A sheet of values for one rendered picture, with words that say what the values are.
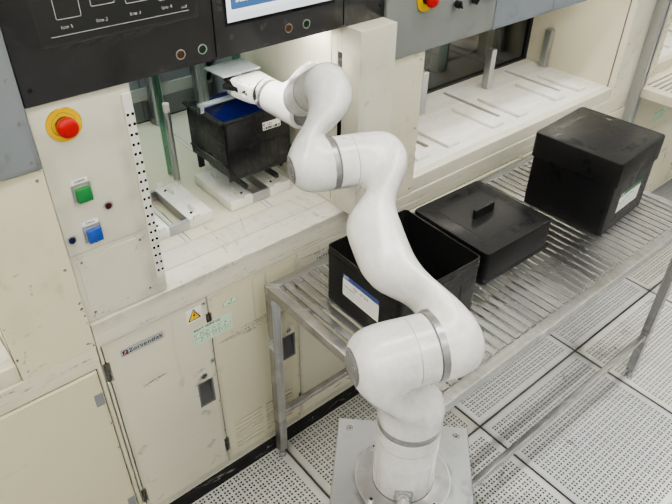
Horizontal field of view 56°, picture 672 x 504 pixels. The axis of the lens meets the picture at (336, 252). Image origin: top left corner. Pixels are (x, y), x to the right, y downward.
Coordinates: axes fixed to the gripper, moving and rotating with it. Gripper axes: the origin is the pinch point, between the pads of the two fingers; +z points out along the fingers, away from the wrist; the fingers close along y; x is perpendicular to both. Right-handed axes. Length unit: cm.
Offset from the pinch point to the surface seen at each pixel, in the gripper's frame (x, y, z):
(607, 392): -122, 100, -89
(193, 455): -100, -43, -29
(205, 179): -32.1, -9.3, 6.1
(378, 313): -38, -5, -66
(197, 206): -32.2, -18.8, -5.5
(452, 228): -36, 34, -55
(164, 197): -32.2, -23.8, 4.6
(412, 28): 13.3, 36.7, -30.7
